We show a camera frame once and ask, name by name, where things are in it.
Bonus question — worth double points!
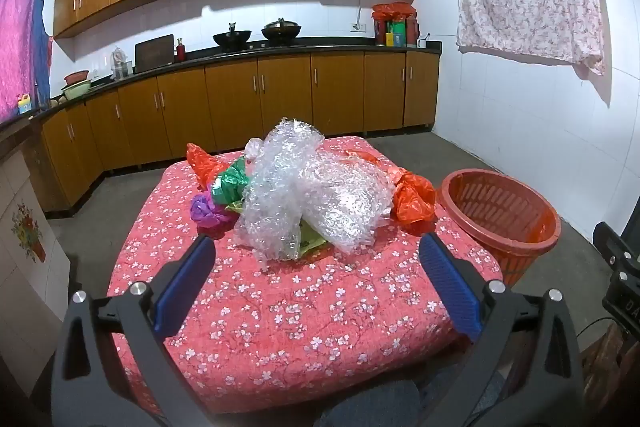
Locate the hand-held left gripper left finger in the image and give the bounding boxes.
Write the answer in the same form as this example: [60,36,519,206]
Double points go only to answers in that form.
[50,234,236,427]

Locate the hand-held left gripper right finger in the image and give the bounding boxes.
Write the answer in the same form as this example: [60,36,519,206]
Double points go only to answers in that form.
[419,232,586,427]

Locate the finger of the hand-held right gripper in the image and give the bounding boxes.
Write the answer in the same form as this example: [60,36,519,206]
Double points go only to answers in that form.
[593,222,640,288]

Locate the red plastic basket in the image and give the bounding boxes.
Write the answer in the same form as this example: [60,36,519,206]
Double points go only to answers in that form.
[436,168,561,288]

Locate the pink purple plastic bag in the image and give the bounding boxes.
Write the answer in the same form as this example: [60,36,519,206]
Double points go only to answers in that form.
[191,192,238,228]

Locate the clear bubble wrap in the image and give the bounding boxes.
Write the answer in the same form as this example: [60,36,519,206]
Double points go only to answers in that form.
[235,117,326,273]
[297,154,396,258]

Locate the brown wooden furniture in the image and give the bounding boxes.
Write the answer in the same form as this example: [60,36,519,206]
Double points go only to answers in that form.
[580,322,640,408]

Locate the green plastic bag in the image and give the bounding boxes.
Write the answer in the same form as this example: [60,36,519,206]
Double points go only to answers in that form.
[210,157,258,212]

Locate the red floral blanket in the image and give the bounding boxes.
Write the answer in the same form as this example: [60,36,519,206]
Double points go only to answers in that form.
[107,134,503,415]

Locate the yellow-green plastic bag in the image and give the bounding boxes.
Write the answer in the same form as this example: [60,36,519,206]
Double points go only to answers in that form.
[294,227,332,259]

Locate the person's jeans leg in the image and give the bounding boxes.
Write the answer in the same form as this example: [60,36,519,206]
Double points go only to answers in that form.
[320,377,501,427]

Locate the beige tiled panel with flowers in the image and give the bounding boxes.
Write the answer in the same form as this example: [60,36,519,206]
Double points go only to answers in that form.
[0,137,76,358]

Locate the wooden lower cabinets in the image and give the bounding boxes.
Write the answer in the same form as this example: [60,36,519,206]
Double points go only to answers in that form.
[40,49,441,212]

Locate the green basin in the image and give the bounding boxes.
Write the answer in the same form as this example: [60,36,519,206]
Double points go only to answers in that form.
[61,79,93,101]

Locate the clear jar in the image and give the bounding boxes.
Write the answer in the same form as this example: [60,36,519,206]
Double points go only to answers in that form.
[111,48,133,80]

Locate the brown cutting board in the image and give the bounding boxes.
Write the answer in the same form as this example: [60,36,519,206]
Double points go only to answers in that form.
[135,34,176,72]

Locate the black open wok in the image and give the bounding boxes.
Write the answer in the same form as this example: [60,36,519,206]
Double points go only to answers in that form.
[212,23,253,52]

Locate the black wok with lid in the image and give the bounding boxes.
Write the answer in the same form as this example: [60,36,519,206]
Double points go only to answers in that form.
[261,18,303,46]

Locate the black kitchen countertop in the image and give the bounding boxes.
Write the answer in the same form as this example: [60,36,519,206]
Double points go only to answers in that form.
[30,36,443,118]

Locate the red bag on thermoses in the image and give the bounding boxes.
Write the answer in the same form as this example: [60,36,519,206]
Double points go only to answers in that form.
[371,2,418,21]

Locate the purple hanging cloth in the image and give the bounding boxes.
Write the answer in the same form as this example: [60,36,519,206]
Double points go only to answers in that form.
[0,0,53,122]

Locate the black cable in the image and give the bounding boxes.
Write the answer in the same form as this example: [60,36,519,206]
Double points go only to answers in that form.
[575,316,618,339]

